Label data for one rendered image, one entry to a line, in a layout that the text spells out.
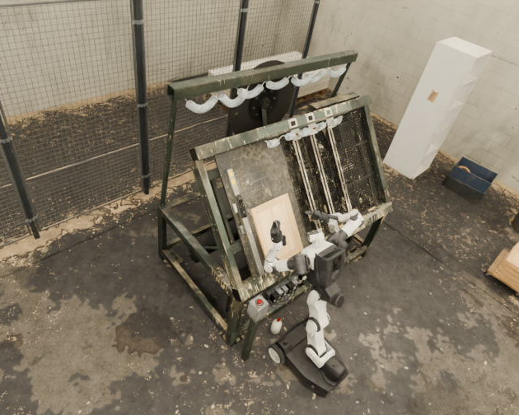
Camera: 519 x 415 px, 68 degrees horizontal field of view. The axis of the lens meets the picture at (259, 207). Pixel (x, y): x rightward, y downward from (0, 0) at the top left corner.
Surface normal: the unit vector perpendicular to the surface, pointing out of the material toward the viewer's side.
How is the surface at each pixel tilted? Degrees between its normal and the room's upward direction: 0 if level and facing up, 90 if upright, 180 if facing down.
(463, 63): 90
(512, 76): 90
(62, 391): 0
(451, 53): 90
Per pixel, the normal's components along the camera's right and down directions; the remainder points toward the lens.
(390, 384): 0.15, -0.73
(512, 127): -0.71, 0.38
